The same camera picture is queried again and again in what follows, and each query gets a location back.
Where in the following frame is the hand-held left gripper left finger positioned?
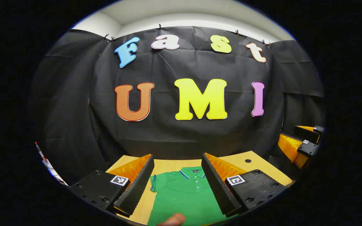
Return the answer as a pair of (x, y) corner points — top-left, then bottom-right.
(69, 154), (155, 218)

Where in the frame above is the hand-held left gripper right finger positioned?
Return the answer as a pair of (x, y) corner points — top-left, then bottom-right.
(201, 153), (286, 218)

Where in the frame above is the green T-shirt with blue trim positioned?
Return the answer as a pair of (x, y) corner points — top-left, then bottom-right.
(147, 166), (238, 226)

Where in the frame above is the black backdrop cloth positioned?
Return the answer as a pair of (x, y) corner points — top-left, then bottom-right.
(30, 26), (326, 186)

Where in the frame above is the colourful printed poster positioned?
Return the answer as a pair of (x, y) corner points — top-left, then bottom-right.
(35, 141), (69, 186)

